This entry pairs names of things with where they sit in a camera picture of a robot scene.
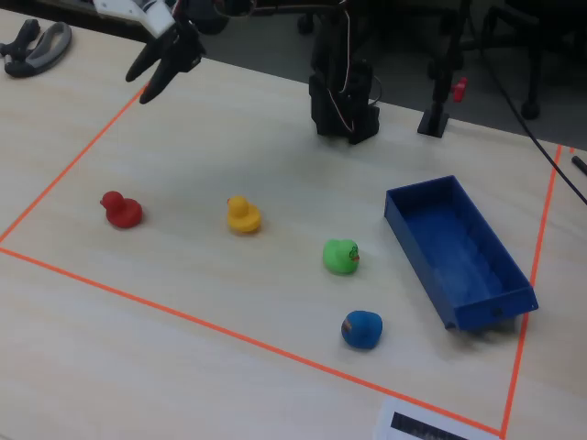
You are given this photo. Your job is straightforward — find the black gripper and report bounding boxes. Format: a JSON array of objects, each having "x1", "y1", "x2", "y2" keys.
[{"x1": 125, "y1": 17, "x2": 206, "y2": 105}]

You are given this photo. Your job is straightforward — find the red rubber duck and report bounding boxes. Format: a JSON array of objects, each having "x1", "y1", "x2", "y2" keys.
[{"x1": 99, "y1": 190, "x2": 144, "y2": 230}]

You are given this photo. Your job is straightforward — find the yellow rubber duck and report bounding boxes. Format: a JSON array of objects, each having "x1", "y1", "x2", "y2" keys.
[{"x1": 226, "y1": 195, "x2": 263, "y2": 236}]

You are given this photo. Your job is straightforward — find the green rubber duck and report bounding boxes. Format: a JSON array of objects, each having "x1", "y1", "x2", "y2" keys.
[{"x1": 322, "y1": 237, "x2": 361, "y2": 277}]

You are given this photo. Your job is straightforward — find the blue rubber duck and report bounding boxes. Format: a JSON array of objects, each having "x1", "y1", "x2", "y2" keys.
[{"x1": 340, "y1": 310, "x2": 384, "y2": 351}]

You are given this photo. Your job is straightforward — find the blue plastic box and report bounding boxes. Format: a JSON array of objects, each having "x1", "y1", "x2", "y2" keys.
[{"x1": 384, "y1": 174, "x2": 539, "y2": 332}]

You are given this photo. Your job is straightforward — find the orange tape strip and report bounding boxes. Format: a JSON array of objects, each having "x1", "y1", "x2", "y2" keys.
[
  {"x1": 499, "y1": 144, "x2": 564, "y2": 439},
  {"x1": 0, "y1": 246, "x2": 505, "y2": 437},
  {"x1": 0, "y1": 84, "x2": 150, "y2": 244}
]

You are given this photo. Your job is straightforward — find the black office chair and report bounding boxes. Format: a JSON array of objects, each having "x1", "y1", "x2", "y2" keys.
[
  {"x1": 476, "y1": 0, "x2": 579, "y2": 121},
  {"x1": 295, "y1": 0, "x2": 322, "y2": 37}
]

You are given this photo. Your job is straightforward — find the red stand knob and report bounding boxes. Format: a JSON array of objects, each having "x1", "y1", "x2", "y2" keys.
[{"x1": 450, "y1": 76, "x2": 470, "y2": 103}]

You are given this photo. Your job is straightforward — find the white paper with black bar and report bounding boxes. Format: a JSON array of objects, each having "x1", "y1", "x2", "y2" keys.
[{"x1": 373, "y1": 396, "x2": 504, "y2": 440}]

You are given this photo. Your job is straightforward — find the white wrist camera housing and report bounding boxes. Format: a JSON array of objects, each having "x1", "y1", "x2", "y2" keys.
[{"x1": 93, "y1": 0, "x2": 176, "y2": 39}]

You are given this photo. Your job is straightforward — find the grey and black handled tool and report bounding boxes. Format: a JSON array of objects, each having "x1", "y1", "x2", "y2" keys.
[{"x1": 0, "y1": 18, "x2": 73, "y2": 78}]

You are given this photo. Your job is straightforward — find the black camera stand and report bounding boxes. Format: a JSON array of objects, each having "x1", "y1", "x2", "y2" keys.
[{"x1": 415, "y1": 0, "x2": 473, "y2": 138}]

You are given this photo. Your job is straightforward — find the long black cable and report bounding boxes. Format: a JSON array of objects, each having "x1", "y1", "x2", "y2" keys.
[{"x1": 465, "y1": 0, "x2": 587, "y2": 206}]

